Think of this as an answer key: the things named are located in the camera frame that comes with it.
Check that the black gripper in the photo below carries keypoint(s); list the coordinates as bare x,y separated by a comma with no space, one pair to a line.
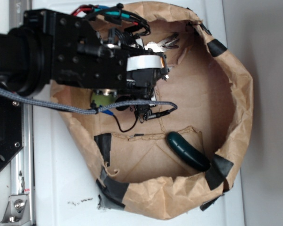
102,51

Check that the silver key bunch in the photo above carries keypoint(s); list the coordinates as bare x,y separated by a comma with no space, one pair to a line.
165,44

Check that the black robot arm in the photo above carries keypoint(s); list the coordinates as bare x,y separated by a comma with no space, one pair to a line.
21,62

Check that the green plush toy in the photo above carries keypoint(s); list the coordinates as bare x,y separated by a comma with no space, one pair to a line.
98,100

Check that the brown paper bag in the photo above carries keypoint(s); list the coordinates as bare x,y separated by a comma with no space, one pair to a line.
137,170

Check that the dark green toy cucumber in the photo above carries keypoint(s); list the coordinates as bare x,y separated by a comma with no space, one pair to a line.
185,151

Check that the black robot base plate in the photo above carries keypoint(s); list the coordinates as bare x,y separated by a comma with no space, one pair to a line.
10,131

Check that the aluminium rail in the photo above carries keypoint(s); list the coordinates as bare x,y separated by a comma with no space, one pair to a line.
21,166

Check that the metal corner bracket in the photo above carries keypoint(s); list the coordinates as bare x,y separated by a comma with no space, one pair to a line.
17,212

